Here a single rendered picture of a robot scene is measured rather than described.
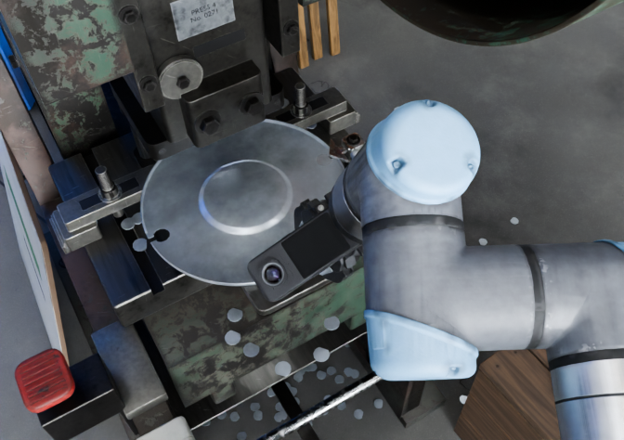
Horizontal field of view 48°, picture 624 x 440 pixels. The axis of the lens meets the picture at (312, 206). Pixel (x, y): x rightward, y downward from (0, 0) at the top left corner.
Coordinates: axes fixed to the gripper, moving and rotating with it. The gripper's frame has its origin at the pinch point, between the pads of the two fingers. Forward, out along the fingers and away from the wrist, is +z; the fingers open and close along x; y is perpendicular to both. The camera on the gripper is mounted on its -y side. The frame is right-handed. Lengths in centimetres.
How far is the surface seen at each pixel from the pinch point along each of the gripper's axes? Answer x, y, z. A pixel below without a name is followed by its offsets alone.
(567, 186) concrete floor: -13, 102, 90
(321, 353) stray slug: -11.2, 0.2, 19.1
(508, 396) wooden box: -37, 30, 41
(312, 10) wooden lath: 73, 74, 110
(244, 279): 2.3, -5.5, 10.4
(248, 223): 8.8, -0.8, 12.8
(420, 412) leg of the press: -37, 25, 75
